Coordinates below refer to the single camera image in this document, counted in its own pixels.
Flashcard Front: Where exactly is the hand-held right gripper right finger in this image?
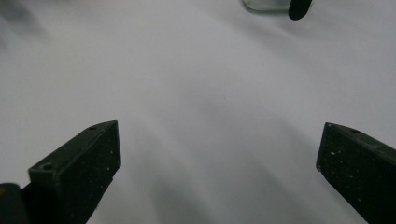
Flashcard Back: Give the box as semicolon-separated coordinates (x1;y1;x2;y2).
316;122;396;224

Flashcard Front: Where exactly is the white table sheet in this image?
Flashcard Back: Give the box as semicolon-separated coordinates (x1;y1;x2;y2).
0;0;396;224

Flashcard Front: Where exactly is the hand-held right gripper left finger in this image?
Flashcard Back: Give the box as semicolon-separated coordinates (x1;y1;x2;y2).
28;120;121;224

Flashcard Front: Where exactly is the glass pitcher with black handle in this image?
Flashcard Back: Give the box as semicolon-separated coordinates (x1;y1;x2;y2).
242;0;313;21

